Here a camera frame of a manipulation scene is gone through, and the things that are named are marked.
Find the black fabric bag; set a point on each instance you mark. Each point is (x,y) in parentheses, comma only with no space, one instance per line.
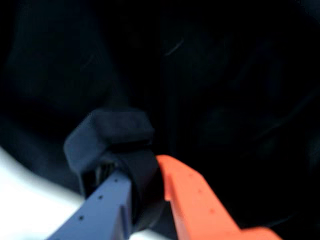
(212,75)

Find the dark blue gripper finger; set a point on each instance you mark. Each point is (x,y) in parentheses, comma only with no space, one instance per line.
(105,215)

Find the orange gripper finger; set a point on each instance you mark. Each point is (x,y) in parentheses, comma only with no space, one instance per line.
(200,210)

